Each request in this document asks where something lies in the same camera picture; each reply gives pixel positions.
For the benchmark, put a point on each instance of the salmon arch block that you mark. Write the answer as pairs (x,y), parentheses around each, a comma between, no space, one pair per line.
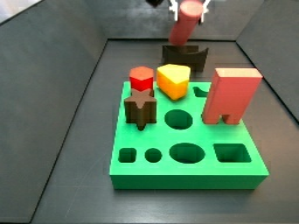
(231,91)

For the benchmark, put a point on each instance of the black curved fixture cradle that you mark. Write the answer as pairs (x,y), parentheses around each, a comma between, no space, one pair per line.
(186,55)

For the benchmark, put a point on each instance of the salmon oval cylinder peg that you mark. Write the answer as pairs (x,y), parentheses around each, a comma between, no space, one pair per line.
(188,16)

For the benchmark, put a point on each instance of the green shape sorter base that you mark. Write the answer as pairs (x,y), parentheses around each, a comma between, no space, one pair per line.
(179,153)

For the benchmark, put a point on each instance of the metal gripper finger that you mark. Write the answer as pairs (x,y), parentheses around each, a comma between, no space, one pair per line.
(174,8)
(206,10)

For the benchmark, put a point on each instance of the red hexagonal prism block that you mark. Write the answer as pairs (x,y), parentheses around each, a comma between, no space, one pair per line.
(142,78)

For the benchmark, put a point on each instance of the yellow rounded pentagon block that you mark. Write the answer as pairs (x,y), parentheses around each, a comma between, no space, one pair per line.
(172,80)

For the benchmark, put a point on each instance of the brown star prism block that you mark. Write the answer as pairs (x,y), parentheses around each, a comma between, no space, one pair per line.
(140,108)

